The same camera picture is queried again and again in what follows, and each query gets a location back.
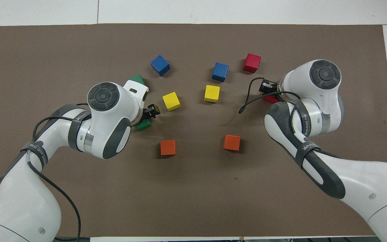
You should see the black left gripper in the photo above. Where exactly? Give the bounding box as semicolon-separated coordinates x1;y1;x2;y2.
142;104;161;120

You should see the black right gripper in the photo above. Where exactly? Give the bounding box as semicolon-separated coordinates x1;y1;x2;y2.
259;80;280;96

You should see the green wooden cube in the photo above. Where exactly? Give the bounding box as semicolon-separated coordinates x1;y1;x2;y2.
135;118;153;131
127;74;145;86

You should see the yellow wooden cube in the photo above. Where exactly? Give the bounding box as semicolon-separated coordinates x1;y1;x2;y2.
204;85;221;103
162;92;181;111

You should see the orange wooden cube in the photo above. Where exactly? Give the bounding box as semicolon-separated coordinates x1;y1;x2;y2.
160;140;176;156
223;134;241;151

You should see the blue wooden cube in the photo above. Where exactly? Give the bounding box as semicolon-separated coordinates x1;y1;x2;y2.
150;54;171;77
212;62;229;82

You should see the brown table mat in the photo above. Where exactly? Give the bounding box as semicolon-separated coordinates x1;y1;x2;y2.
0;24;387;237

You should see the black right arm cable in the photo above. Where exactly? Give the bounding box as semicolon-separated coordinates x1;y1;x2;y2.
239;77;315;146

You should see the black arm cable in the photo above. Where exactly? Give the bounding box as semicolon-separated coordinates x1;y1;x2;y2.
239;77;315;146
27;103;92;242

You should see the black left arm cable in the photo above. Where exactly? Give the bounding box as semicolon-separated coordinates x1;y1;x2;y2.
27;103;92;242

